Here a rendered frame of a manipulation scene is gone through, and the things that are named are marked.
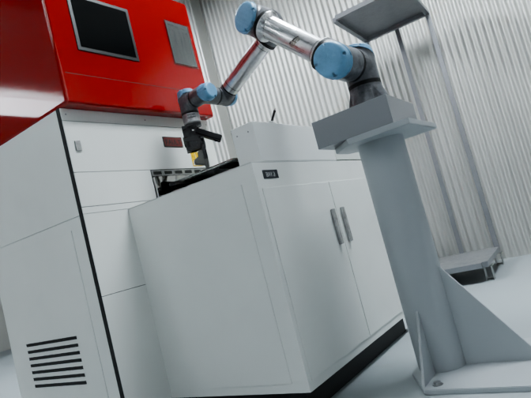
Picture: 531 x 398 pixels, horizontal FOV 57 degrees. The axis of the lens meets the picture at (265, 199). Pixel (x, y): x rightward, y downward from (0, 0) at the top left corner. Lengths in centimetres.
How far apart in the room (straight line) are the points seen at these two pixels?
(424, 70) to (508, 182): 106
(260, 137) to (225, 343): 71
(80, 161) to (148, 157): 34
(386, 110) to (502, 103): 248
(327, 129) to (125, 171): 83
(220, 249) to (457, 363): 85
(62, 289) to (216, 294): 63
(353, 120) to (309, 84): 294
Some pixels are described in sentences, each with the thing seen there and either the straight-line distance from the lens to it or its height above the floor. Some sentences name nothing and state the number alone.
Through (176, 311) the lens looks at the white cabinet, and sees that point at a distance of 189.
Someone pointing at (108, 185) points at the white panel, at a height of 92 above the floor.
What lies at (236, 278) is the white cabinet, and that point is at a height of 47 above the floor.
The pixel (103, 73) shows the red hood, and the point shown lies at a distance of 210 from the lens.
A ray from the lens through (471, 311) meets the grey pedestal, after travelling 175.
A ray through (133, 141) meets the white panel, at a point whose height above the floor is 110.
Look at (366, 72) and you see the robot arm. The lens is 177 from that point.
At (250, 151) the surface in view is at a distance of 166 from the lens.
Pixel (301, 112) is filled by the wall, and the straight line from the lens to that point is 459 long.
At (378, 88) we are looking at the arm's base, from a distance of 176.
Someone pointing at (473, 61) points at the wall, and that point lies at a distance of 412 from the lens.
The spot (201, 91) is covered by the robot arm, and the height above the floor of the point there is 123.
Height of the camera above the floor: 56
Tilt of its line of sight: 5 degrees up
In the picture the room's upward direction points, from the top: 15 degrees counter-clockwise
